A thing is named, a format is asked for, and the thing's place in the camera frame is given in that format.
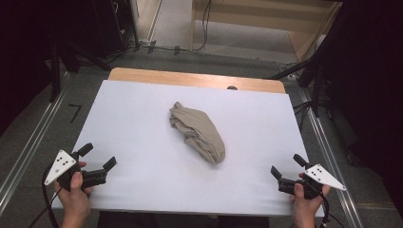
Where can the person's right hand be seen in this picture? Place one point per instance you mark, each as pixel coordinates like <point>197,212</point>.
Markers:
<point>304,209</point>

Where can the wooden table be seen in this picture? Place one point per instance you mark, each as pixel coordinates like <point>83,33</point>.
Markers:
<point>190,79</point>

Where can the wooden shelf unit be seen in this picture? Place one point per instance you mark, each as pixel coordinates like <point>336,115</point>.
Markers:
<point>253,12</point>

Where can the beige pants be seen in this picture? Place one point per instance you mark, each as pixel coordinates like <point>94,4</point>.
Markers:
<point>199,129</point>

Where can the black curtain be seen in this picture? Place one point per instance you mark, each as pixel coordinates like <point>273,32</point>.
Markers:
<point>370,95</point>
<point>22,47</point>

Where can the person's left hand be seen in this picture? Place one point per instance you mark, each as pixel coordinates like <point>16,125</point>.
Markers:
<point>74,202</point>

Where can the white board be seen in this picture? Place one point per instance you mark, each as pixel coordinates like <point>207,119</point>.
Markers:
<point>133,126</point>

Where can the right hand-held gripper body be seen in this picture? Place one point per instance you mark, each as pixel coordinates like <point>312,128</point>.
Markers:
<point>320,175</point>

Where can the dark table grommet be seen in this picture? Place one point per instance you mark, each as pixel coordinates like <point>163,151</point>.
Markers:
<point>232,87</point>

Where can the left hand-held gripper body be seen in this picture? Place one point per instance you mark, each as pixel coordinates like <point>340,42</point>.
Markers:
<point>61,164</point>

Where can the black equipment rack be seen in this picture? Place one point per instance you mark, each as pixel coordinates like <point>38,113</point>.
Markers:
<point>111,25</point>

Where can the metal floor rail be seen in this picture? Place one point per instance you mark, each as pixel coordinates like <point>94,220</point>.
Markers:
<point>28,148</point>
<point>323,148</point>

